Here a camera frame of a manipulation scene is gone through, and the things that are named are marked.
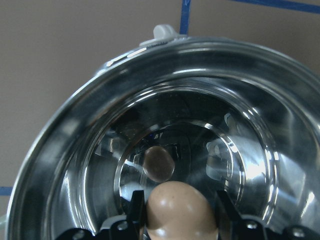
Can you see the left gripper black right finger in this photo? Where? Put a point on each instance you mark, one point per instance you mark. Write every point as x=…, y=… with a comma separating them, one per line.
x=234, y=226

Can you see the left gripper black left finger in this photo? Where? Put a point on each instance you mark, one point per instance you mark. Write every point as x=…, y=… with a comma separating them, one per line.
x=128, y=226

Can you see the brown egg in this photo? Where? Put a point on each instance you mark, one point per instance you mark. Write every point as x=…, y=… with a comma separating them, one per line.
x=178, y=211

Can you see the brown paper table cover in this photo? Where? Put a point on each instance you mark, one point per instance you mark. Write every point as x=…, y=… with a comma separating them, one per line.
x=49, y=48

